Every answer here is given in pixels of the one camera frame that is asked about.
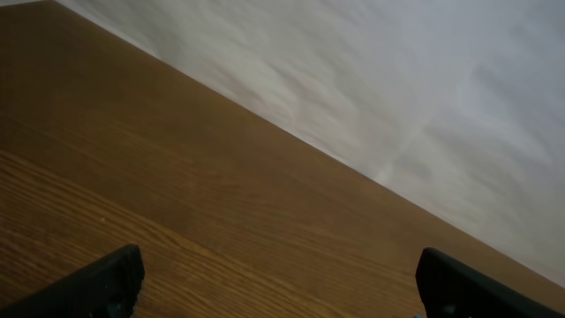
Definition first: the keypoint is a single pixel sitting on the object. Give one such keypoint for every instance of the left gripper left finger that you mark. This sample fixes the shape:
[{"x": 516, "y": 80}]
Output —
[{"x": 95, "y": 282}]

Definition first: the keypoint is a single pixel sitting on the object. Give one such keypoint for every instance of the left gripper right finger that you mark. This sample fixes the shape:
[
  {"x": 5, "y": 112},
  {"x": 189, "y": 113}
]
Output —
[{"x": 459, "y": 287}]

